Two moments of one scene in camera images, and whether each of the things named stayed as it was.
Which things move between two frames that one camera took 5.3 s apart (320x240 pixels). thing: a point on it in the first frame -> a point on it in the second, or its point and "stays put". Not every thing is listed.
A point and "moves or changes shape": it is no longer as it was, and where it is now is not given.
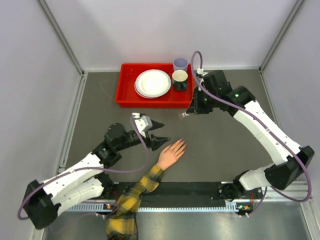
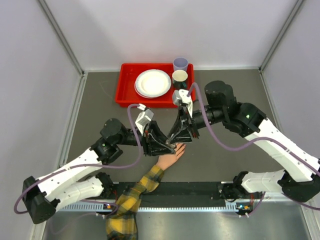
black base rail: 175,192 stays put
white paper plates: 152,83 stays put
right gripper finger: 193,108 -> 183,136
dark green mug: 179,79 stays put
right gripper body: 205,102 -> 193,126
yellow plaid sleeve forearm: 121,224 stays put
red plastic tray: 126,96 stays put
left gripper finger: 155,141 -> 158,149
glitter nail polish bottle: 183,114 moves or changes shape
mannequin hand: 169,155 stays put
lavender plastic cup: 180,63 stays put
